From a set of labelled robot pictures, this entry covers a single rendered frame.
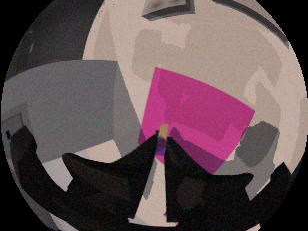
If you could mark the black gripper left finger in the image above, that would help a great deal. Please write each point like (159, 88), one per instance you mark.
(125, 177)

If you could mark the magenta translucent square zone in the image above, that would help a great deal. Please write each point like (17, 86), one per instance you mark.
(206, 122)

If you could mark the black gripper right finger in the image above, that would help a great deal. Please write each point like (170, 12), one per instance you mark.
(188, 184)

